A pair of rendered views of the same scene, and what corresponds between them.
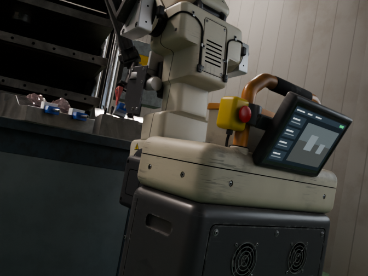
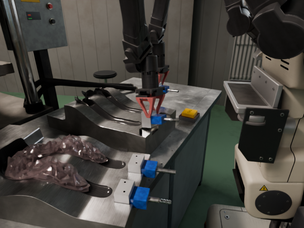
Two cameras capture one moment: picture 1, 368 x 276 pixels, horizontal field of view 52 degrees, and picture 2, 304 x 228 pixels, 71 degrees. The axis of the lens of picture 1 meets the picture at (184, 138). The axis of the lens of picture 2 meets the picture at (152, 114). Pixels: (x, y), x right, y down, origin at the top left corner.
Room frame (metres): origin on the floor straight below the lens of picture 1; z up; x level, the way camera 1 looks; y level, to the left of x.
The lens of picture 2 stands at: (1.08, 0.72, 1.25)
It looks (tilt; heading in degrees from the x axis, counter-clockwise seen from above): 25 degrees down; 319
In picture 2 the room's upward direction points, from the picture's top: straight up
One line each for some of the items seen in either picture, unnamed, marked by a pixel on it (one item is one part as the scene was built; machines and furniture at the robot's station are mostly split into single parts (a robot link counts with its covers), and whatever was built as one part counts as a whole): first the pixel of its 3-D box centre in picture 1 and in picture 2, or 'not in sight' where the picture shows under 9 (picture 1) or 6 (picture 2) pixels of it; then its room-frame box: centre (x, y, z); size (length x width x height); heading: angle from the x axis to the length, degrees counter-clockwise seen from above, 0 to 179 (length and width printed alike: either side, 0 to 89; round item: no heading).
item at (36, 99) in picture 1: (46, 102); (54, 156); (1.63, 0.61, 0.90); 0.26 x 0.18 x 0.08; 38
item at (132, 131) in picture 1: (120, 125); (110, 113); (1.83, 0.31, 0.87); 0.50 x 0.26 x 0.14; 21
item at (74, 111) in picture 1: (80, 116); (153, 169); (1.45, 0.40, 0.85); 0.13 x 0.05 x 0.05; 38
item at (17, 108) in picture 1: (41, 111); (54, 170); (1.63, 0.62, 0.85); 0.50 x 0.26 x 0.11; 38
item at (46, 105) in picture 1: (52, 110); (144, 198); (1.38, 0.49, 0.85); 0.13 x 0.05 x 0.05; 38
